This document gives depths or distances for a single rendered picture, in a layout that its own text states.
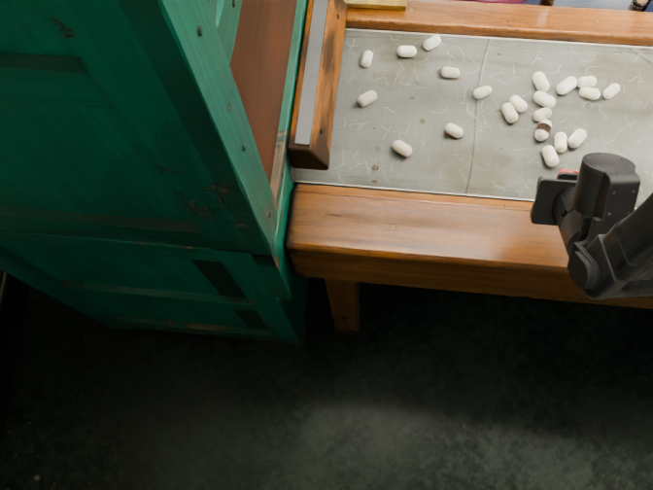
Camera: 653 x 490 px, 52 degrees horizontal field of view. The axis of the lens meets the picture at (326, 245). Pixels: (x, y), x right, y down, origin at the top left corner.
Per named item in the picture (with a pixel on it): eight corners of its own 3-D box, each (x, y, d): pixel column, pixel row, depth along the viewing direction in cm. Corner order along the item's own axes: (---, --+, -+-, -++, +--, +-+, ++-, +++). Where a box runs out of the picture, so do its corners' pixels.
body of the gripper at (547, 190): (537, 173, 87) (547, 199, 80) (619, 180, 86) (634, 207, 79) (529, 217, 90) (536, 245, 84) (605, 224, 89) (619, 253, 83)
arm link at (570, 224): (564, 270, 78) (613, 274, 78) (576, 219, 75) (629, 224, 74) (554, 240, 84) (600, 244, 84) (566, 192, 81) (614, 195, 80)
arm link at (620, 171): (583, 297, 72) (657, 292, 73) (610, 202, 66) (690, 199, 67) (538, 239, 82) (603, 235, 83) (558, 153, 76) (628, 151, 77)
